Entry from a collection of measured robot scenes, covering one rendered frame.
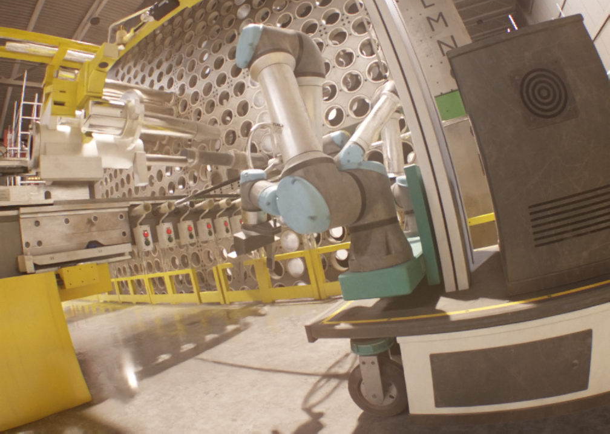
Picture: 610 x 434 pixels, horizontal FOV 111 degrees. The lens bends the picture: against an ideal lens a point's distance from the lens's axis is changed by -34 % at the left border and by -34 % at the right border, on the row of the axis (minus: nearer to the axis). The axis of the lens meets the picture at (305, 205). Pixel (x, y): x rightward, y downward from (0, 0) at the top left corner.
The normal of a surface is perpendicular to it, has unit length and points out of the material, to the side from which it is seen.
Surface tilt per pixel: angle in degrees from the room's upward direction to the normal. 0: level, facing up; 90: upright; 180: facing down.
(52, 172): 90
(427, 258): 90
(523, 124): 90
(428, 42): 90
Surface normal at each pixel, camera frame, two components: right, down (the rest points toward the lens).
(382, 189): 0.52, -0.18
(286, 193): -0.78, 0.26
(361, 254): -0.73, -0.20
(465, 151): -0.52, 0.05
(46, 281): 0.83, -0.22
